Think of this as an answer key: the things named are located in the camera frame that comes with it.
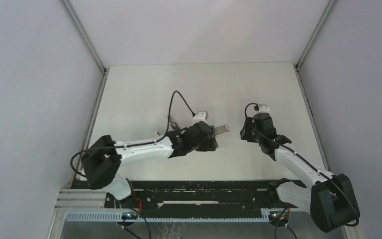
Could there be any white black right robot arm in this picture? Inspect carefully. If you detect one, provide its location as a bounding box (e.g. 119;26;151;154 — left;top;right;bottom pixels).
240;112;361;233

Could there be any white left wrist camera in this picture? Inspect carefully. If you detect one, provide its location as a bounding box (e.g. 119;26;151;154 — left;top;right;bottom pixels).
192;111;208;123

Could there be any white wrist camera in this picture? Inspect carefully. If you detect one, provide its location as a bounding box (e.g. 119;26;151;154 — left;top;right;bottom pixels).
257;104;271;114
192;111;208;123

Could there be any black right camera cable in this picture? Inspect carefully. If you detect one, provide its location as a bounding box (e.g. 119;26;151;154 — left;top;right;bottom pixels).
244;103;360;227

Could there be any aluminium frame rail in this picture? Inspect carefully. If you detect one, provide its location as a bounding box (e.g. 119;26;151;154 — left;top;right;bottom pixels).
55;189;106;209

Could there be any black camera cable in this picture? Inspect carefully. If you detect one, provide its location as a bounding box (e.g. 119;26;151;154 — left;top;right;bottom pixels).
244;103;360;227
70;91;196;179

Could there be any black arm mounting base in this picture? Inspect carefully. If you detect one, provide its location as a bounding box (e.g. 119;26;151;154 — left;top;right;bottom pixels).
122;180;288;217

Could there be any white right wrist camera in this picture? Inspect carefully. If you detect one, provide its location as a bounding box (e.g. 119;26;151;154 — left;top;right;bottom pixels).
257;104;271;114

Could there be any black left camera cable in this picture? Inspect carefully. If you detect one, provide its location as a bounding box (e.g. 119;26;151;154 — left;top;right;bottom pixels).
70;91;196;179

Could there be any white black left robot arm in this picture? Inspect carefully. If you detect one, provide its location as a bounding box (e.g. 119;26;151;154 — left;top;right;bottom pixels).
80;121;218;208

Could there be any white slotted cable duct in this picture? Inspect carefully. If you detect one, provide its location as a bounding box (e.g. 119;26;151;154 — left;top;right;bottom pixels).
65;211;270;223

